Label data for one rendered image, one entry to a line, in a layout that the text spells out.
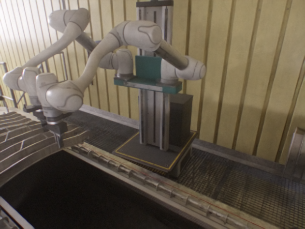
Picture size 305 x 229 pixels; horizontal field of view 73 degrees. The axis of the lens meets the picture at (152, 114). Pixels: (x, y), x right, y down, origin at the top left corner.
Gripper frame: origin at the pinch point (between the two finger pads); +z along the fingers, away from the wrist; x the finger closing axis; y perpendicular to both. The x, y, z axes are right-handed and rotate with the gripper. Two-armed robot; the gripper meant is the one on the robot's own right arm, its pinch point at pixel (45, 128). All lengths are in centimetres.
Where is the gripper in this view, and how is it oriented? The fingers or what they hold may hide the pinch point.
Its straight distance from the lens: 146.9
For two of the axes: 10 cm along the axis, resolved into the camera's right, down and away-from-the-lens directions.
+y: 5.6, -3.3, 7.6
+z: 0.0, 9.2, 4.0
